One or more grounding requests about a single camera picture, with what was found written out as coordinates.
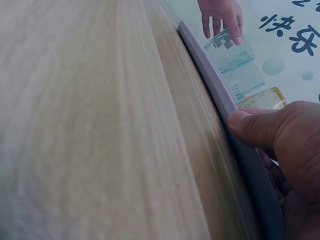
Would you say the person's right hand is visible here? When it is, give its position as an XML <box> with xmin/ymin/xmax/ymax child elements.
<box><xmin>228</xmin><ymin>100</ymin><xmax>320</xmax><ymax>240</ymax></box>

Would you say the person's left hand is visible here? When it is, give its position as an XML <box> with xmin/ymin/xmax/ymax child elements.
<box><xmin>198</xmin><ymin>0</ymin><xmax>245</xmax><ymax>46</ymax></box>

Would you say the blue tinted drinking glass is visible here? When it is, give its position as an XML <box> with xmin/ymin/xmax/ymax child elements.
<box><xmin>204</xmin><ymin>27</ymin><xmax>256</xmax><ymax>74</ymax></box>
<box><xmin>219</xmin><ymin>62</ymin><xmax>266</xmax><ymax>101</ymax></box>

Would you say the grey tray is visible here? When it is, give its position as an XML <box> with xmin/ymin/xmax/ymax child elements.
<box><xmin>177</xmin><ymin>20</ymin><xmax>288</xmax><ymax>240</ymax></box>

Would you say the yellow tinted drinking glass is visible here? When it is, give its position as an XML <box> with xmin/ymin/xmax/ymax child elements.
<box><xmin>234</xmin><ymin>86</ymin><xmax>289</xmax><ymax>111</ymax></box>

